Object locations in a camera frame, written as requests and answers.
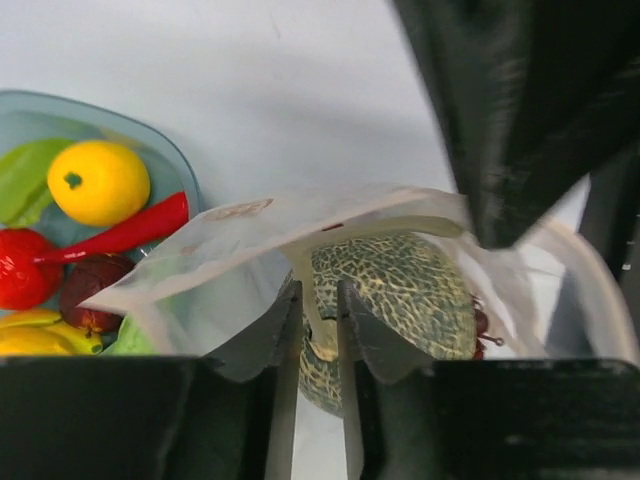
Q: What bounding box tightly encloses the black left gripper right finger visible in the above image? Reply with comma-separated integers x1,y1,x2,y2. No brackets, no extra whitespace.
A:
337,282,639,479

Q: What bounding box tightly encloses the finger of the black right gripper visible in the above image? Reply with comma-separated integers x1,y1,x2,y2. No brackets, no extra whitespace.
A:
393,1,639,249

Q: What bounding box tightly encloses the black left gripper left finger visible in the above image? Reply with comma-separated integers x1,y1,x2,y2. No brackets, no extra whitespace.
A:
1,282,302,479

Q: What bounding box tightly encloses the purple grape bunch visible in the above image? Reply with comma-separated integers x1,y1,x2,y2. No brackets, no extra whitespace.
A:
471,295,504,360

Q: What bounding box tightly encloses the green netted melon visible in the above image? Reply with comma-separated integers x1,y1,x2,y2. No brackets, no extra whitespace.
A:
279,230,476,419

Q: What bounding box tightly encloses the clear patterned zip bag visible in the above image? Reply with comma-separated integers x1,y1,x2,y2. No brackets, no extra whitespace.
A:
87,184,639,363

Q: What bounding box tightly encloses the red apple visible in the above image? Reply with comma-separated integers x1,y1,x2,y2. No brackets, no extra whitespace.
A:
59,254,135,334

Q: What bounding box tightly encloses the green bitter gourd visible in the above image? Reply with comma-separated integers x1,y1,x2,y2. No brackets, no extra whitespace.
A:
102,315,156,356

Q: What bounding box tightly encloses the red pepper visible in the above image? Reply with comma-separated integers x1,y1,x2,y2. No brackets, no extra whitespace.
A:
33,192,189,264

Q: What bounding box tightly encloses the yellow banana bunch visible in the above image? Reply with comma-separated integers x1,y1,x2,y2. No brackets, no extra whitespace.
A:
1,308,103,356

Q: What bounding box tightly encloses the red tomato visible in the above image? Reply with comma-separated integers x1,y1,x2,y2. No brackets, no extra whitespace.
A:
1,228,64,310

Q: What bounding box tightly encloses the orange fruit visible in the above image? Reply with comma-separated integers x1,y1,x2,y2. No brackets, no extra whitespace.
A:
47,140,151,227

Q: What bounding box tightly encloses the green leaf vegetable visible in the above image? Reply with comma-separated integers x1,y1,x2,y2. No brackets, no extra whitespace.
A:
1,137,75,228

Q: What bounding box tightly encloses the teal plastic fruit bowl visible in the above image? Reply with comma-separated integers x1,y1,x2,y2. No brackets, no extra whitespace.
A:
0,89,204,351

